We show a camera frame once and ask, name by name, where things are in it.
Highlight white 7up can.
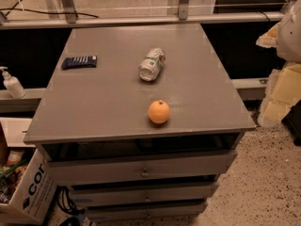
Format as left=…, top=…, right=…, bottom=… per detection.
left=139, top=48, right=166, bottom=82

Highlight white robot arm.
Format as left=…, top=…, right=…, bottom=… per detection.
left=277, top=0, right=301, bottom=63

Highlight orange fruit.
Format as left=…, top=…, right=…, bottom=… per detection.
left=148, top=100, right=170, bottom=124

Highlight grey drawer cabinet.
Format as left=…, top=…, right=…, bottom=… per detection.
left=24, top=24, right=255, bottom=221

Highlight blue snack packet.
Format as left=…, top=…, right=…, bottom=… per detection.
left=61, top=56, right=98, bottom=70

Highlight white pump bottle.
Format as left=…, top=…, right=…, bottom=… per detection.
left=0, top=66, right=25, bottom=99

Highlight white cardboard box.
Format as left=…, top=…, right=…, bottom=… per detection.
left=0, top=150, right=57, bottom=225

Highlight metal railing frame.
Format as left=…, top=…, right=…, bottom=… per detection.
left=0, top=0, right=296, bottom=29

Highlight black cables under cabinet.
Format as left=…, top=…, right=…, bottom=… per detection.
left=55, top=186, right=87, bottom=226

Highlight black cable on floor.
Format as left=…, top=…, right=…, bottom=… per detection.
left=0, top=0, right=100, bottom=19

